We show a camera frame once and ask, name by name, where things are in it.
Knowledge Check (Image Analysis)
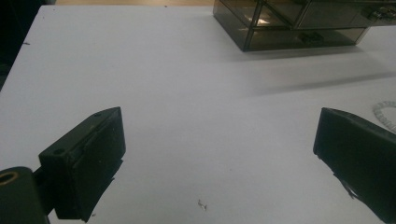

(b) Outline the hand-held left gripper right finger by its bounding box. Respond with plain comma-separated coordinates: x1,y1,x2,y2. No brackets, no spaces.
313,106,396,224

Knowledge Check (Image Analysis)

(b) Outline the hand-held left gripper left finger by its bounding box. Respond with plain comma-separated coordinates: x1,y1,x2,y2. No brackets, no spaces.
38,106,127,223

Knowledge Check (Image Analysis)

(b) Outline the smoky transparent drawer organizer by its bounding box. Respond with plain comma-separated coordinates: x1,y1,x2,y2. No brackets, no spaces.
212,0,396,52

